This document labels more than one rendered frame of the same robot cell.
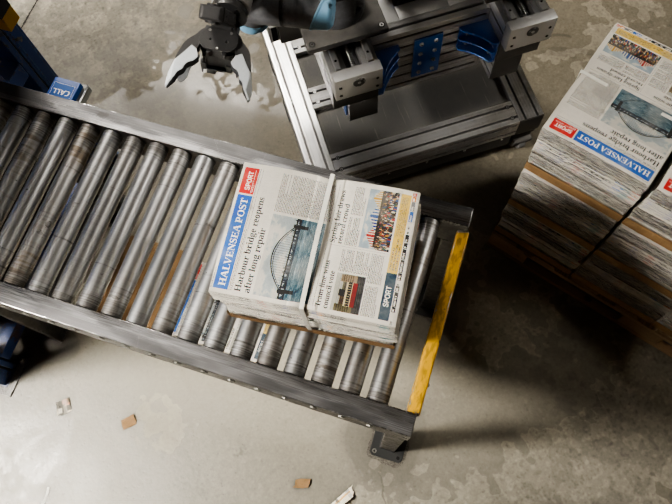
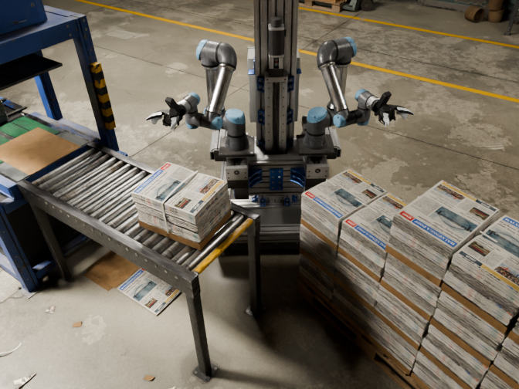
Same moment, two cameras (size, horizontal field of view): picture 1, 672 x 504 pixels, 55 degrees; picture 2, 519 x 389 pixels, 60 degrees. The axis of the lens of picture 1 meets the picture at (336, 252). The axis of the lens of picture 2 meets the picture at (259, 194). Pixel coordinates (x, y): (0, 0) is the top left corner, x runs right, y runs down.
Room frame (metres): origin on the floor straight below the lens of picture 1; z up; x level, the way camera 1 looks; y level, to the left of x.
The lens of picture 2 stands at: (-1.20, -0.63, 2.36)
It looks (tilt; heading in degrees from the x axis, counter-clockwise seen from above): 39 degrees down; 9
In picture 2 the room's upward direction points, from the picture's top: 1 degrees counter-clockwise
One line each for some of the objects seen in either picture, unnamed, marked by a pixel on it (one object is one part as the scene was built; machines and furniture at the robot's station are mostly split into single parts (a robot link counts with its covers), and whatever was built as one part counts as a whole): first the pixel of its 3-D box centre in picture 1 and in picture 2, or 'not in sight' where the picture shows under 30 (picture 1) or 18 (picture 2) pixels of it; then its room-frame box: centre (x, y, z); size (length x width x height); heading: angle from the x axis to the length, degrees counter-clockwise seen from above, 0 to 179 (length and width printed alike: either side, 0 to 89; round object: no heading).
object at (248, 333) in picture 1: (272, 268); (166, 218); (0.50, 0.15, 0.78); 0.47 x 0.05 x 0.05; 154
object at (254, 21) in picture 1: (256, 6); (194, 118); (0.97, 0.09, 1.12); 0.11 x 0.08 x 0.11; 74
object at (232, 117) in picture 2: not in sight; (234, 121); (1.19, -0.09, 0.98); 0.13 x 0.12 x 0.14; 74
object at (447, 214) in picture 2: not in sight; (447, 211); (0.39, -1.19, 1.07); 0.37 x 0.29 x 0.01; 138
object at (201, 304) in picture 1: (221, 253); (149, 209); (0.56, 0.27, 0.78); 0.47 x 0.05 x 0.05; 154
